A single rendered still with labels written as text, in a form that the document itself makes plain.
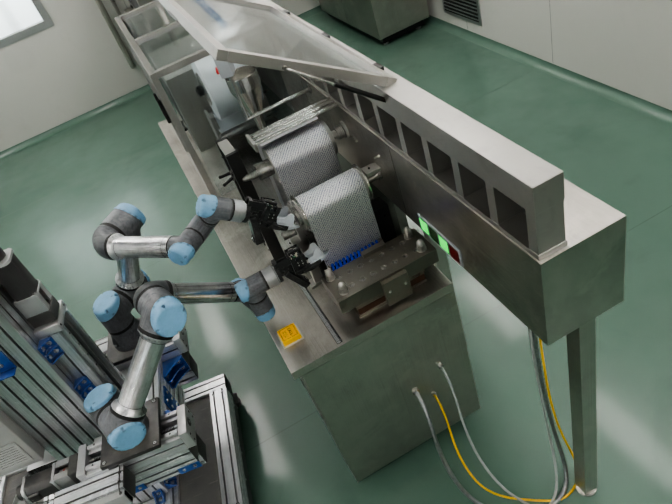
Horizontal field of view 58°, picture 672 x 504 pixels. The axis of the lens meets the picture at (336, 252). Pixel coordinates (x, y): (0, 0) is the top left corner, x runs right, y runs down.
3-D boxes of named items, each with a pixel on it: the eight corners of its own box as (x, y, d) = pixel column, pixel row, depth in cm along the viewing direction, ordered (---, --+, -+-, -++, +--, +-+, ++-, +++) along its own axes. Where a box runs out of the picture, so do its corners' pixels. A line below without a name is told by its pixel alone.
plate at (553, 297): (225, 51, 395) (206, 6, 376) (262, 34, 399) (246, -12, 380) (541, 350, 159) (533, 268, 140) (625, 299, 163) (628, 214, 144)
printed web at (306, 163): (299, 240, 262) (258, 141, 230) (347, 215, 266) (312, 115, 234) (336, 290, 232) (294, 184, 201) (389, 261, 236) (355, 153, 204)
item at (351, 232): (327, 267, 226) (312, 230, 214) (381, 238, 229) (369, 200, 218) (327, 268, 225) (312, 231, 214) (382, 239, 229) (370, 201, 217)
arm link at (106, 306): (100, 332, 252) (83, 310, 243) (119, 308, 260) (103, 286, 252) (122, 335, 246) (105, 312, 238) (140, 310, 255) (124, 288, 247)
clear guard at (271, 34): (152, -14, 238) (152, -16, 238) (271, 10, 262) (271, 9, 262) (223, 54, 158) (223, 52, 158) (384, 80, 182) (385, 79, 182)
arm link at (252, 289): (239, 297, 220) (230, 280, 215) (266, 282, 222) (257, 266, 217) (245, 309, 214) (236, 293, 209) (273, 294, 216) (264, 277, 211)
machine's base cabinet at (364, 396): (215, 224, 457) (163, 126, 403) (290, 186, 467) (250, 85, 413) (362, 494, 265) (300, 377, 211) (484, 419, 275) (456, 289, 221)
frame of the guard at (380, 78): (142, -3, 243) (144, -22, 239) (270, 22, 269) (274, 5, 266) (214, 79, 156) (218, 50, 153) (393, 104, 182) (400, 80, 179)
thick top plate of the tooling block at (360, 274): (325, 289, 225) (320, 277, 221) (416, 239, 231) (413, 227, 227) (342, 314, 213) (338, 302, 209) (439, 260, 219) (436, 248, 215)
